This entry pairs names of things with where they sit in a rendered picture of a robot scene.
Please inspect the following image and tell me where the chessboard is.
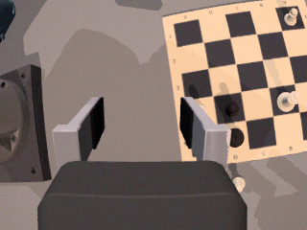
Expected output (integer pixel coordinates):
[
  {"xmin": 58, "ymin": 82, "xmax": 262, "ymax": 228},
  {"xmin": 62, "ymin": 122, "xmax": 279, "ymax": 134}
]
[{"xmin": 162, "ymin": 0, "xmax": 307, "ymax": 164}]

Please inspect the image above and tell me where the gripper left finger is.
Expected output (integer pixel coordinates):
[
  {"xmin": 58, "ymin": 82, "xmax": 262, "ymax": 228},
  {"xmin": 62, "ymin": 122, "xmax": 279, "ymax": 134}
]
[{"xmin": 52, "ymin": 97, "xmax": 105, "ymax": 171}]

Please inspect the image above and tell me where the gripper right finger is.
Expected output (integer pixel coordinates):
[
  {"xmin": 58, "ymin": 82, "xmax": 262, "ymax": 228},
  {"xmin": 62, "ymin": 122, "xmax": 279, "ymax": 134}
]
[{"xmin": 179, "ymin": 97, "xmax": 231, "ymax": 171}]

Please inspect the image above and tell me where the white pawn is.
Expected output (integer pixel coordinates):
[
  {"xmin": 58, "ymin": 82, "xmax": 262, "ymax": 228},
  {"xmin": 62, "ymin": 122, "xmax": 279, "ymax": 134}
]
[
  {"xmin": 200, "ymin": 104, "xmax": 208, "ymax": 114},
  {"xmin": 232, "ymin": 177, "xmax": 245, "ymax": 193},
  {"xmin": 284, "ymin": 9, "xmax": 297, "ymax": 26}
]

